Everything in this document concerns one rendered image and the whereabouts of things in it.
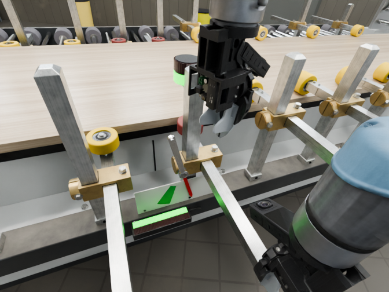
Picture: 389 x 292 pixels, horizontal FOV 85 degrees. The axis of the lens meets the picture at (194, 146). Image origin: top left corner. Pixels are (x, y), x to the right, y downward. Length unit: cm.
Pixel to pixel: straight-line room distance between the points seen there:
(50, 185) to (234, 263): 101
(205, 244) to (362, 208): 122
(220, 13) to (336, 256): 30
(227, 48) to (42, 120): 57
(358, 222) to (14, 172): 82
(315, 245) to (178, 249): 115
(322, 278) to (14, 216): 84
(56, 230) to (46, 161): 22
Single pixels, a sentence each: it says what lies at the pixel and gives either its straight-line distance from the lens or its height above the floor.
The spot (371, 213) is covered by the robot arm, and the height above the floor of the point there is 112.
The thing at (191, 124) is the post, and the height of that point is 99.
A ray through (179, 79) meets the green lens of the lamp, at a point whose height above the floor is 107.
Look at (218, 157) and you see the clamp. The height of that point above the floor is 86.
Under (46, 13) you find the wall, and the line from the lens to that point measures 643.
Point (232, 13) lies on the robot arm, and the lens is 31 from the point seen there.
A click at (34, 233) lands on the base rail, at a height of 70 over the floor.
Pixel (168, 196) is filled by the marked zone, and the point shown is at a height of 75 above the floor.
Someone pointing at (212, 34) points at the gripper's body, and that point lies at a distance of 31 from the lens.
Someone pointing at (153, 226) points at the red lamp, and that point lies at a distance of 64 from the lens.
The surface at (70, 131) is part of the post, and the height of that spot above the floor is 102.
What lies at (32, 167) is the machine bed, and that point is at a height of 76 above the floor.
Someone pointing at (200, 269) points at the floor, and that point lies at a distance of 134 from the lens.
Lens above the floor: 126
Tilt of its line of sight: 41 degrees down
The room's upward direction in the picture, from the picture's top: 5 degrees clockwise
